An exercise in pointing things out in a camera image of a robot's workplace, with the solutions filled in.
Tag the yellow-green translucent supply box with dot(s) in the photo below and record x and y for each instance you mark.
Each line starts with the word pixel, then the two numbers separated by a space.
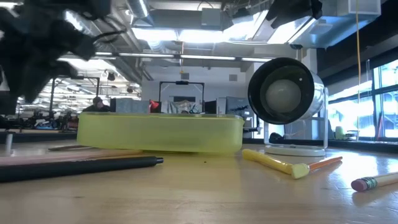
pixel 161 133

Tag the yellow highlighter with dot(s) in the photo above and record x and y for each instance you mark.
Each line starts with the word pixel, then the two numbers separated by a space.
pixel 267 161

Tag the orange pencil yellow cap eraser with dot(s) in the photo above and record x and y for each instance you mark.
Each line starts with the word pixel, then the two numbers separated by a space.
pixel 300 171

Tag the black pen white print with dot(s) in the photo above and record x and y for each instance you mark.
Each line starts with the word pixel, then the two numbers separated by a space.
pixel 77 168

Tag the natural wood pencil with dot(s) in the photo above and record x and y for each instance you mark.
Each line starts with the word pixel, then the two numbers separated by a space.
pixel 62 157

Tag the yellow pencil green ferrule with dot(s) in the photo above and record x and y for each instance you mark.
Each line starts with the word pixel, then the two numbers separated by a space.
pixel 367 183

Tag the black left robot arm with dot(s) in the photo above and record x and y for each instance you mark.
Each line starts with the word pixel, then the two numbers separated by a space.
pixel 31 46

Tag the grey partition box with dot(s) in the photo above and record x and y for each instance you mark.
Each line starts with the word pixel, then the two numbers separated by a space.
pixel 132 105

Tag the grey cabinet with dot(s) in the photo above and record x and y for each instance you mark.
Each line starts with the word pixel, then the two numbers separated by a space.
pixel 233 105

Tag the red object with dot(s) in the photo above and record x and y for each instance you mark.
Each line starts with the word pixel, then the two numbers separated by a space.
pixel 154 104

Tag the black round object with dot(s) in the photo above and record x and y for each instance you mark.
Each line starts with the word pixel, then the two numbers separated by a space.
pixel 275 138

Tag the white cylindrical spot lamp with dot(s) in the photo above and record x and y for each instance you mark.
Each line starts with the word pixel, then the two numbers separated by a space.
pixel 283 93

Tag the person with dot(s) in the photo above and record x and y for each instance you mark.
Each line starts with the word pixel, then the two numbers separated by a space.
pixel 97 107

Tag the white lamp stand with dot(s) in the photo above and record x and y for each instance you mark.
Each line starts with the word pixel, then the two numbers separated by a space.
pixel 293 151

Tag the green bottle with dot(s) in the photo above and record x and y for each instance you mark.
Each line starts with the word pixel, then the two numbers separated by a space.
pixel 339 133

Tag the black rig frame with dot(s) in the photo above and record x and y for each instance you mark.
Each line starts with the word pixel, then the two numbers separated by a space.
pixel 182 82
pixel 77 77

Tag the black aluminium table frame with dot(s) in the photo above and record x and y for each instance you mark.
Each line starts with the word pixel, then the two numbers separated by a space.
pixel 37 137

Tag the silver metal post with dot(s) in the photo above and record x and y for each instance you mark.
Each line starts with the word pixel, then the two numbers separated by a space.
pixel 9 141

